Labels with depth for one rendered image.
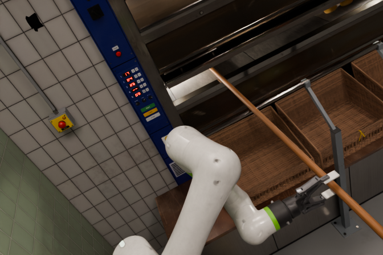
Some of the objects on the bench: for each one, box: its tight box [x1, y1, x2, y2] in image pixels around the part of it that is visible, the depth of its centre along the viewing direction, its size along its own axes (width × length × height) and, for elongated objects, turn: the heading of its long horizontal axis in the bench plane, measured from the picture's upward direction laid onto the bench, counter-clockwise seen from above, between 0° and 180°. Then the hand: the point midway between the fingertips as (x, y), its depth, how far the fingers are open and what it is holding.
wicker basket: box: [274, 68, 383, 170], centre depth 215 cm, size 49×56×28 cm
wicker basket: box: [207, 106, 316, 207], centre depth 211 cm, size 49×56×28 cm
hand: (331, 184), depth 123 cm, fingers open, 8 cm apart
